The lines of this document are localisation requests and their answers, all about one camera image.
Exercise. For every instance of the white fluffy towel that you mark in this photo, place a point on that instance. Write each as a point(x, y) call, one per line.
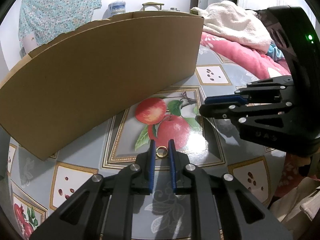
point(232, 22)

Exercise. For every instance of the blue water bottle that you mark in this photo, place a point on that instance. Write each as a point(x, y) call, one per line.
point(117, 7)

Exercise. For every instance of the pink floral blanket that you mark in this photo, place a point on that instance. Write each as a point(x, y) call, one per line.
point(232, 52)

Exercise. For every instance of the brown cardboard box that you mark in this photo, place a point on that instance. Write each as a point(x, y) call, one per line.
point(100, 75)

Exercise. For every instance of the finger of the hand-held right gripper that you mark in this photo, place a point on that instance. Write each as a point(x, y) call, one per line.
point(217, 111)
point(220, 99)

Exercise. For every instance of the wooden chair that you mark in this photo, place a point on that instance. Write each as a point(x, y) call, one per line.
point(152, 4)

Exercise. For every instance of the beige cloth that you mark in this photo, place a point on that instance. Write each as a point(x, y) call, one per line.
point(295, 205)

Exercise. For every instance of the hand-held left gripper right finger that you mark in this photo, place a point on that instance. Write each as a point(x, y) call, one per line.
point(172, 165)

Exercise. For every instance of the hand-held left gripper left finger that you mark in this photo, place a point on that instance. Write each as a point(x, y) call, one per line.
point(152, 165)

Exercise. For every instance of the teal floral cloth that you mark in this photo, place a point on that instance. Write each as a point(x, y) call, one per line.
point(57, 10)

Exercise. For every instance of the light blue patterned cloth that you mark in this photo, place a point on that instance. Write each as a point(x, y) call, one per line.
point(276, 52)

